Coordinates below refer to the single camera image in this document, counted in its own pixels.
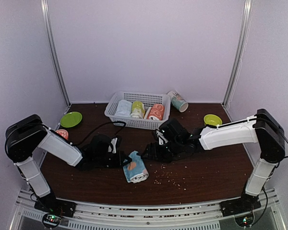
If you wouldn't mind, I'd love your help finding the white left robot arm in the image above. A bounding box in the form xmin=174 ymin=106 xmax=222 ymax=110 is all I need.
xmin=4 ymin=114 xmax=132 ymax=213

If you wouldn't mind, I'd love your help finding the teal patterned paper cup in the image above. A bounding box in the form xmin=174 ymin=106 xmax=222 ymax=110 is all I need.
xmin=167 ymin=91 xmax=189 ymax=113

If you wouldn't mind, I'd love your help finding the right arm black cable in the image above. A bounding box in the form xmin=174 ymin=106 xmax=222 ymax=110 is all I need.
xmin=255 ymin=115 xmax=288 ymax=160

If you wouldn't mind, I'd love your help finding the left aluminium frame post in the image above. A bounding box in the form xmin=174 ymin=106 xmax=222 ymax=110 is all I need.
xmin=40 ymin=0 xmax=71 ymax=106

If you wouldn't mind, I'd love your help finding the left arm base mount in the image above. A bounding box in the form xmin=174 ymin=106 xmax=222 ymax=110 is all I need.
xmin=34 ymin=190 xmax=76 ymax=218

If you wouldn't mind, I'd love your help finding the aluminium frame post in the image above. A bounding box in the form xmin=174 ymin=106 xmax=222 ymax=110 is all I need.
xmin=223 ymin=0 xmax=253 ymax=109
xmin=40 ymin=0 xmax=71 ymax=106

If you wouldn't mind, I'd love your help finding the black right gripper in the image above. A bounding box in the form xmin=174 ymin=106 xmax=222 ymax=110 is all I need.
xmin=140 ymin=139 xmax=183 ymax=164

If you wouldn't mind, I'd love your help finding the green bowl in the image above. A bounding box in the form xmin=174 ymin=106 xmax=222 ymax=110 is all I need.
xmin=204 ymin=114 xmax=223 ymax=126

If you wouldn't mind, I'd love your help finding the white rolled towel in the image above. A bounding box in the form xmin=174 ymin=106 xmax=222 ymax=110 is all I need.
xmin=114 ymin=100 xmax=132 ymax=117

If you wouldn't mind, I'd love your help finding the right aluminium frame post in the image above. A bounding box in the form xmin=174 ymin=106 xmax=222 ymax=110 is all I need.
xmin=223 ymin=0 xmax=253 ymax=109

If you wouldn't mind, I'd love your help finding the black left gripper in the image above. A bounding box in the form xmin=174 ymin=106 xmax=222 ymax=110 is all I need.
xmin=94 ymin=150 xmax=131 ymax=168

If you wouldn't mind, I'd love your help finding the white plastic basket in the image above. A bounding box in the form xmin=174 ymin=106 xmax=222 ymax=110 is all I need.
xmin=105 ymin=92 xmax=170 ymax=130

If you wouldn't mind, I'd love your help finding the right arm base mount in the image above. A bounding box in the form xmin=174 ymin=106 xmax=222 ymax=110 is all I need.
xmin=219 ymin=194 xmax=261 ymax=217

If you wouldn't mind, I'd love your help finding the green rolled towel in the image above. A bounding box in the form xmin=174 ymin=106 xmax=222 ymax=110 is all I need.
xmin=130 ymin=101 xmax=145 ymax=119

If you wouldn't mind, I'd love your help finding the blue patterned towel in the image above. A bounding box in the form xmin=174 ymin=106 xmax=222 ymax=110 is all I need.
xmin=123 ymin=151 xmax=149 ymax=184

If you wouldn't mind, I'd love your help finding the green plate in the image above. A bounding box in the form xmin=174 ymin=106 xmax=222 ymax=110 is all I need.
xmin=60 ymin=112 xmax=83 ymax=128

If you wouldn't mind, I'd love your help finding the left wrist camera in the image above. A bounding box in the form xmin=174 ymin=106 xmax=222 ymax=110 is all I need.
xmin=108 ymin=137 xmax=122 ymax=154

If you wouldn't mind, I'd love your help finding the orange bunny towel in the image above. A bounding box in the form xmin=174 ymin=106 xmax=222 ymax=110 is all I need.
xmin=146 ymin=104 xmax=165 ymax=121

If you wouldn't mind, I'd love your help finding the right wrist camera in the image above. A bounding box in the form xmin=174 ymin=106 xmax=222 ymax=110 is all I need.
xmin=156 ymin=130 xmax=168 ymax=145

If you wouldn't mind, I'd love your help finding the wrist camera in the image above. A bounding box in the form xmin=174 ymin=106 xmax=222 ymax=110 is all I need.
xmin=108 ymin=137 xmax=122 ymax=154
xmin=156 ymin=130 xmax=168 ymax=145

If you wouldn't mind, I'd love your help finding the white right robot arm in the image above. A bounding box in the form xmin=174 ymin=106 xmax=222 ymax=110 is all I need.
xmin=140 ymin=109 xmax=286 ymax=212

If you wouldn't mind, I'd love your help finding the front aluminium rail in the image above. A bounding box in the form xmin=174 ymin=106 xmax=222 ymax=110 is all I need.
xmin=9 ymin=189 xmax=286 ymax=230

